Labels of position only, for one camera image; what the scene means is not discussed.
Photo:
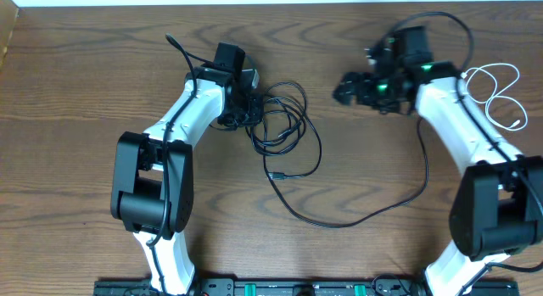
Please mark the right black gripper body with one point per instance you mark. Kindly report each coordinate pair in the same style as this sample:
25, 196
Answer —
377, 92

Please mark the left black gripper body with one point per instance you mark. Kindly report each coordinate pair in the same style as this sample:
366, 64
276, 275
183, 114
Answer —
249, 110

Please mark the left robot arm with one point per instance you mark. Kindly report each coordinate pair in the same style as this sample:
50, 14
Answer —
152, 192

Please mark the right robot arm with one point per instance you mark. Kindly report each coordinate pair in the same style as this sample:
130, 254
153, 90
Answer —
497, 211

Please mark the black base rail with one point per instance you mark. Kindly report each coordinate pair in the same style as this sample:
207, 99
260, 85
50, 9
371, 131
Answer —
230, 287

